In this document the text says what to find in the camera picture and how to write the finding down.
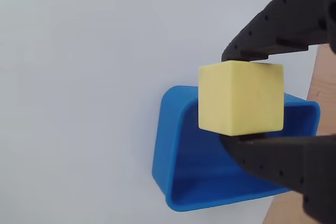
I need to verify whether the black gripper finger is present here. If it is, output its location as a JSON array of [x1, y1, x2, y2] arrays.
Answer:
[[221, 0, 336, 63], [219, 133, 336, 224]]

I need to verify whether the blue rectangular bin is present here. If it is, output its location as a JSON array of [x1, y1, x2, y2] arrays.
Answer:
[[151, 85, 321, 213]]

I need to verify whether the yellow cube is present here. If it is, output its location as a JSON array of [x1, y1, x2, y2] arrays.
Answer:
[[198, 60, 285, 137]]

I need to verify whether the white rectangular board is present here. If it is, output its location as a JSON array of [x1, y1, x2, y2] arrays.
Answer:
[[0, 0, 320, 224]]

